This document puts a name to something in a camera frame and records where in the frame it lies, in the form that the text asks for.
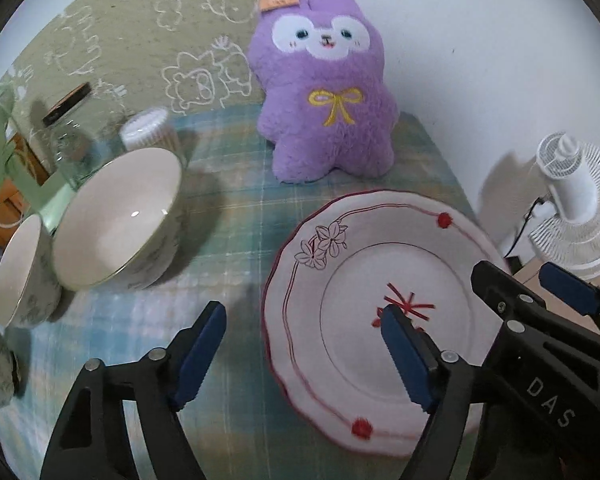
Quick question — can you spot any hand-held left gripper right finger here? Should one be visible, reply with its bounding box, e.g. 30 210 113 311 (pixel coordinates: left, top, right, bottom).
380 304 486 480

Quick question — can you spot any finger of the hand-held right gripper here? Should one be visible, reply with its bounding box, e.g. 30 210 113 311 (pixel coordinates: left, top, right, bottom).
471 261 548 333
539 262 600 346

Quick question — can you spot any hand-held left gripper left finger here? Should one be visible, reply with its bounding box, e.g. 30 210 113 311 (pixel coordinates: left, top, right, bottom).
40 301 228 480

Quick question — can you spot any white plate with red trim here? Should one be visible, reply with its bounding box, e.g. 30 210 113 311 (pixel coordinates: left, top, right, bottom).
261 189 511 458

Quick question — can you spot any large cream ceramic bowl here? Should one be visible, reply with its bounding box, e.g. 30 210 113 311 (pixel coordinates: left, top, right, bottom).
51 146 186 292

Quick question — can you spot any medium cream ceramic bowl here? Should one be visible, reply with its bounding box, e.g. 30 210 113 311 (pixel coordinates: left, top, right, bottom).
0 213 63 329

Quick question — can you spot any white desk fan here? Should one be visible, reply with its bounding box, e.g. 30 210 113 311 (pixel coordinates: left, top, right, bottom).
527 132 600 281

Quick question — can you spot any plaid tablecloth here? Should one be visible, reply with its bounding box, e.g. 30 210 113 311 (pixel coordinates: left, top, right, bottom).
0 110 486 480

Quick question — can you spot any cotton swab container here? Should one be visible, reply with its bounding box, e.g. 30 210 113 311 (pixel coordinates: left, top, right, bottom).
119 108 188 168

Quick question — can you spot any glass jar with black lid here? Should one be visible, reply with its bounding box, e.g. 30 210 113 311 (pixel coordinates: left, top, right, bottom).
42 82 131 191

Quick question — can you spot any wooden bed headboard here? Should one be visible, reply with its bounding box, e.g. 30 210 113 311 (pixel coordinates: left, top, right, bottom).
0 130 51 256

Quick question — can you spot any purple plush toy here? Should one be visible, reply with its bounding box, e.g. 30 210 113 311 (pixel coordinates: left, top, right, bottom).
247 0 400 184

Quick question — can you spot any black cable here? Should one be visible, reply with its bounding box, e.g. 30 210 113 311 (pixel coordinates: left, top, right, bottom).
502 199 556 258

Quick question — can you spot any green printed wall cloth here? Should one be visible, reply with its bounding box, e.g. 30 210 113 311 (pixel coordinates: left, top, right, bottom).
0 0 288 126

